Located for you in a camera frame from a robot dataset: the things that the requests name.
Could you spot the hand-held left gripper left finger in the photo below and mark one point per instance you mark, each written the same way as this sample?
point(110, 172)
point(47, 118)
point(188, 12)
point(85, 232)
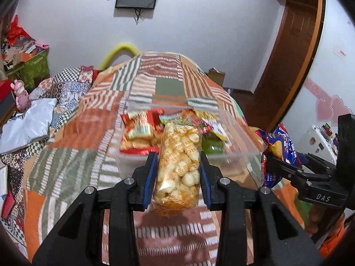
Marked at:
point(151, 183)

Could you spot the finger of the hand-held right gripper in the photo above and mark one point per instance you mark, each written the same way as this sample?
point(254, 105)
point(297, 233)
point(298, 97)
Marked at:
point(319, 162)
point(285, 169)

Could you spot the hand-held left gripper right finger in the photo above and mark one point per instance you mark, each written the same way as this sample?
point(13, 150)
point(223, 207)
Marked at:
point(205, 183)

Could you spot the blue snack packet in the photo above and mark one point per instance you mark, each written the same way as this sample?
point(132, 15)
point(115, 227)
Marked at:
point(283, 144)

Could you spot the clear puffed snack packet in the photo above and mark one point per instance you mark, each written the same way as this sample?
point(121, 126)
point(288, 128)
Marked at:
point(180, 158)

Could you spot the clear plastic container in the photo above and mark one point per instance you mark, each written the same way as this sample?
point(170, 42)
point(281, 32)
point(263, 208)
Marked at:
point(238, 158)

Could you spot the white appliance with stickers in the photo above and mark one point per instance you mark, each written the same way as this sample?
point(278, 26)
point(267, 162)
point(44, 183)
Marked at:
point(316, 141)

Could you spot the orange green patchwork blanket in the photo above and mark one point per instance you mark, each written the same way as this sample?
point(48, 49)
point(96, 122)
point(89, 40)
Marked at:
point(83, 144)

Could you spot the cardboard box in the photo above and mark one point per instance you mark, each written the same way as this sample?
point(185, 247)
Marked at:
point(216, 76)

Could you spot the brown wooden door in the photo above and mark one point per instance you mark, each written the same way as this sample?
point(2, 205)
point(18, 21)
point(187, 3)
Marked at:
point(288, 47)

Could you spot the checkered patterned quilt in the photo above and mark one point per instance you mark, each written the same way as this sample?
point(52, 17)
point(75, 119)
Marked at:
point(66, 88)

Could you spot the yellow foam tube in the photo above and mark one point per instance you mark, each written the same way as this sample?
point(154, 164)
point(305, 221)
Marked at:
point(119, 50)

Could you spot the red book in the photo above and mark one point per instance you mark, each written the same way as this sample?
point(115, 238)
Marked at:
point(7, 205)

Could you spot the white papers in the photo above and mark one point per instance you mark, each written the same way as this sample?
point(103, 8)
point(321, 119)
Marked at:
point(2, 177)

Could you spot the pink toy figure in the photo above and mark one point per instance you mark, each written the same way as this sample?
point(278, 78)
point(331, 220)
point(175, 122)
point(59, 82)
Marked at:
point(20, 95)

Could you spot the dark grey box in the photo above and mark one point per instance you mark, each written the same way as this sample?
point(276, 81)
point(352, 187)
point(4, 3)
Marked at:
point(5, 106)

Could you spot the green storage box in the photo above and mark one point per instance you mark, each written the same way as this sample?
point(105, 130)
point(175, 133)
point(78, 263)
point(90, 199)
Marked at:
point(33, 66)

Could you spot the red box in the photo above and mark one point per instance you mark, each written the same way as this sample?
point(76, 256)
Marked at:
point(3, 88)

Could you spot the green box with clutter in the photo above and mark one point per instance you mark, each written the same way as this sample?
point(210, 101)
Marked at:
point(19, 41)

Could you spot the pink heart wall stickers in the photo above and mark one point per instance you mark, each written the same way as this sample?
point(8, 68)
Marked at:
point(330, 105)

